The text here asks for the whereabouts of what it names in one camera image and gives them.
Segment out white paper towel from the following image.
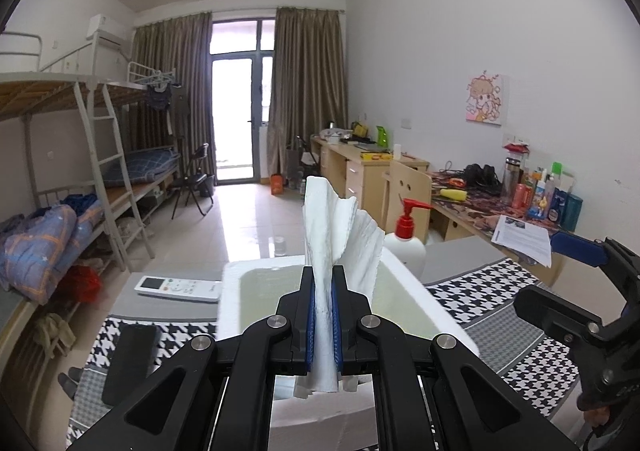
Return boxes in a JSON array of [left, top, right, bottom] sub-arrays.
[[294, 176, 384, 399]]

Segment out person's left hand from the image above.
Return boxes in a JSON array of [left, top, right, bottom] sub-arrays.
[[582, 407, 611, 428]]

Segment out printed paper sheet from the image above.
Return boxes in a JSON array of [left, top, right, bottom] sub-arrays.
[[491, 215, 552, 268]]

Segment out houndstooth table mat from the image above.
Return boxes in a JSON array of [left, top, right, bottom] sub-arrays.
[[75, 267, 572, 450]]

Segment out white remote control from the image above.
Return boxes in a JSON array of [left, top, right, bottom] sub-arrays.
[[134, 275, 222, 304]]

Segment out long cluttered wooden desk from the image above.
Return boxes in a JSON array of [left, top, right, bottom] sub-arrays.
[[429, 165, 586, 282]]

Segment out yellow object on desk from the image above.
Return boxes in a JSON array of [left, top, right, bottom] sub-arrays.
[[439, 188, 468, 202]]

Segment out white lotion pump bottle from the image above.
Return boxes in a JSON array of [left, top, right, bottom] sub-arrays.
[[383, 199, 433, 278]]

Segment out wooden chair with smiley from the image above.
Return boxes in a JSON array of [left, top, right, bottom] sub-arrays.
[[382, 161, 433, 233]]

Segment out blue plaid quilt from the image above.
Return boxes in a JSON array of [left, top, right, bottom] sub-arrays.
[[1, 193, 103, 305]]

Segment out black folding chair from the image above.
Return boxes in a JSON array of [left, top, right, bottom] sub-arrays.
[[167, 142, 214, 218]]

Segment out wooden desk with drawers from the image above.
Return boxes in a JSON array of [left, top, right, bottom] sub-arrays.
[[310, 132, 432, 227]]

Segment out blue mattress far bed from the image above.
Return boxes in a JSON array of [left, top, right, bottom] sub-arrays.
[[102, 148, 179, 188]]

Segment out metal bunk bed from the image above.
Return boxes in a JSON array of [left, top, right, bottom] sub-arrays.
[[0, 30, 182, 367]]

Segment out brown right curtain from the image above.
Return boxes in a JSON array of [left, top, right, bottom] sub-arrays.
[[267, 7, 348, 178]]

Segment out brown curtain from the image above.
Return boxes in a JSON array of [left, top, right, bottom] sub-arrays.
[[267, 7, 348, 178], [130, 12, 215, 175]]

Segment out glass balcony door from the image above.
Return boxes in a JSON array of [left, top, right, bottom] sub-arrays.
[[209, 18, 276, 185]]

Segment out brown left curtain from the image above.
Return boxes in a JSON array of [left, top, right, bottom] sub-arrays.
[[130, 12, 215, 175]]

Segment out white air conditioner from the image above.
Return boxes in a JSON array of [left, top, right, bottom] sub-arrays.
[[86, 14, 131, 47]]

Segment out anime wall picture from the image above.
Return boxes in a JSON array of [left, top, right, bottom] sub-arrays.
[[465, 71, 503, 125]]

